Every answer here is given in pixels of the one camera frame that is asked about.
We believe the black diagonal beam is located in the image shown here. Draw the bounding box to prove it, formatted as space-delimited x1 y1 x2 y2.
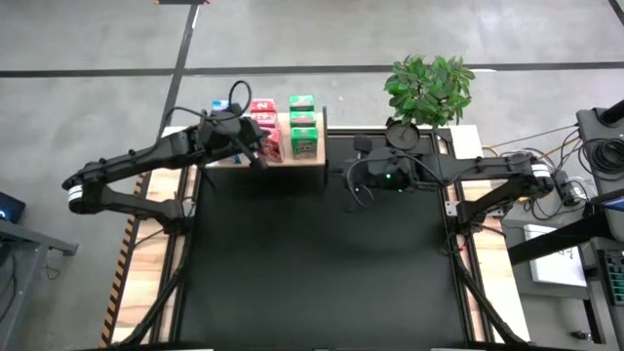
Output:
506 209 624 267

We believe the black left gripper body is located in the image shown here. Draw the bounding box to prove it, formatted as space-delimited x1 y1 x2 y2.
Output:
198 111 267 159

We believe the green potted plant, black pot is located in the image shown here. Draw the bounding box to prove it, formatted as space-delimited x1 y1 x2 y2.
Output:
383 55 477 152

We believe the coiled black cable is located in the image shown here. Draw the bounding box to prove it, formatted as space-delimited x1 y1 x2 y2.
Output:
581 137 624 176

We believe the black aluminium table frame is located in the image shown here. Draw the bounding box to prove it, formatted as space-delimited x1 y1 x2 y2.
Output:
111 125 532 351

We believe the grey metal desk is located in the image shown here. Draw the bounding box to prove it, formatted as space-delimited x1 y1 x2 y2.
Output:
0 218 79 351

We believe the black keypad with lit keys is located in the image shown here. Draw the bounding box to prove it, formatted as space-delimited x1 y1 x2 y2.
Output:
597 248 624 307

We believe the white board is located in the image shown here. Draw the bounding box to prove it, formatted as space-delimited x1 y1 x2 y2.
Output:
524 223 589 289

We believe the black power strip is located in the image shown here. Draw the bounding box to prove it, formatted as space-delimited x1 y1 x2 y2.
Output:
555 170 582 206

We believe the grey equipment case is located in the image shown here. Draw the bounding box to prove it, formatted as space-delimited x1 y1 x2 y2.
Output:
576 99 624 196

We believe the black table mat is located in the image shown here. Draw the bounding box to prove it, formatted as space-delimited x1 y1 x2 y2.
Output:
182 136 469 348

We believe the wooden shelf with black frame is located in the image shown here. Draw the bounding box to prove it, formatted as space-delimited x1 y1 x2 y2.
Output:
197 106 329 184

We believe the yellow-black hazard stripe tape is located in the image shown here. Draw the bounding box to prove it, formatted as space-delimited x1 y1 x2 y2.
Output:
99 214 142 348

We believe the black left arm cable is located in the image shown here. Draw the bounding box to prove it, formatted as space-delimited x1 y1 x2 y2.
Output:
162 79 254 142

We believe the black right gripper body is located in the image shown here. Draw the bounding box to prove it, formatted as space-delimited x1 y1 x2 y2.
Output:
348 147 391 191

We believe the black device with blue light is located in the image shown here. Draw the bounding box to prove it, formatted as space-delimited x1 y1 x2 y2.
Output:
0 191 27 224

